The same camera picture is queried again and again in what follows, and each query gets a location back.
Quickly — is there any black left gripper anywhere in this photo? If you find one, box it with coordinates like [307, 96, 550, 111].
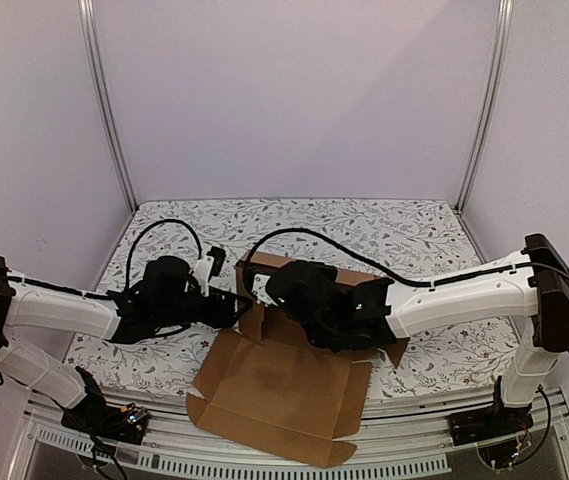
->
[154, 287, 247, 330]

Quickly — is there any brown cardboard box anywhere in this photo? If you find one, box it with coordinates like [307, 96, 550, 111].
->
[187, 253, 408, 468]

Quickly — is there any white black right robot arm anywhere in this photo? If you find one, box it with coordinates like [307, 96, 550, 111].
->
[248, 234, 569, 436]

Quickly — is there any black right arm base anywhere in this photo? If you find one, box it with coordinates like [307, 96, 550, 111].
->
[447, 376, 533, 470]

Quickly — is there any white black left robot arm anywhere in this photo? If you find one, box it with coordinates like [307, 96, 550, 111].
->
[0, 255, 252, 434]

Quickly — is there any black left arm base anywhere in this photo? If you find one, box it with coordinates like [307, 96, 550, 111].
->
[61, 367, 150, 445]

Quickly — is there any floral patterned table mat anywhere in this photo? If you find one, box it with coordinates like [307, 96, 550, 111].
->
[65, 199, 517, 399]

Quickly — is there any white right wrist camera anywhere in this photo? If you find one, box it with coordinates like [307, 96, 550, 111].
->
[251, 273, 278, 307]

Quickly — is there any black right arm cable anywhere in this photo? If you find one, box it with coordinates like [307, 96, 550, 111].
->
[251, 227, 520, 291]

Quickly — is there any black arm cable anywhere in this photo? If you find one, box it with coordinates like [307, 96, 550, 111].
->
[122, 218, 205, 296]
[251, 227, 520, 291]

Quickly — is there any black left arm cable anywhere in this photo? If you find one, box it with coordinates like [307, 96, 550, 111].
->
[122, 218, 205, 296]

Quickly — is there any front aluminium rail frame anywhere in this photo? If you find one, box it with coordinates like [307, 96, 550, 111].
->
[6, 387, 569, 479]

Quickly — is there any left rear aluminium frame post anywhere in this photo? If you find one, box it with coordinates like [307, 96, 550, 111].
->
[78, 0, 139, 213]

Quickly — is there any aluminium frame post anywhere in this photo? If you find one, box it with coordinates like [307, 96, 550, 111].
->
[78, 0, 139, 213]
[454, 0, 514, 216]

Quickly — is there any right rear aluminium frame post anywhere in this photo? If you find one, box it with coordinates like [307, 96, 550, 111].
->
[454, 0, 514, 216]

